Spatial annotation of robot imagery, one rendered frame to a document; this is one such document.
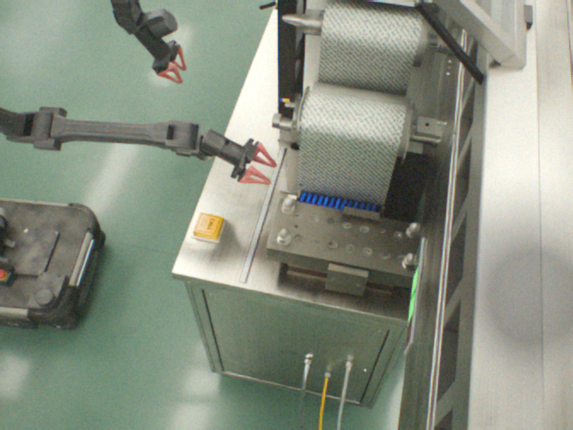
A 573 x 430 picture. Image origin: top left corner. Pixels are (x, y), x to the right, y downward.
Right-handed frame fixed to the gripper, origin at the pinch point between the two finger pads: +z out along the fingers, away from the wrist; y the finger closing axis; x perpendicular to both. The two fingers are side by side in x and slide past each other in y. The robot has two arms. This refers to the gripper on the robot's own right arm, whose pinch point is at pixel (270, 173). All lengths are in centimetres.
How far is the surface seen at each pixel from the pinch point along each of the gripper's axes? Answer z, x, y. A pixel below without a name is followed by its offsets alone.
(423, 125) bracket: 21.8, 34.4, -7.0
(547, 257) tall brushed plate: 35, 58, 33
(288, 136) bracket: 0.0, 5.5, -9.3
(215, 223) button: -4.8, -21.2, 8.6
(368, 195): 24.5, 10.0, -1.1
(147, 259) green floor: -7, -127, -21
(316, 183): 11.5, 4.6, -0.8
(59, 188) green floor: -58, -153, -48
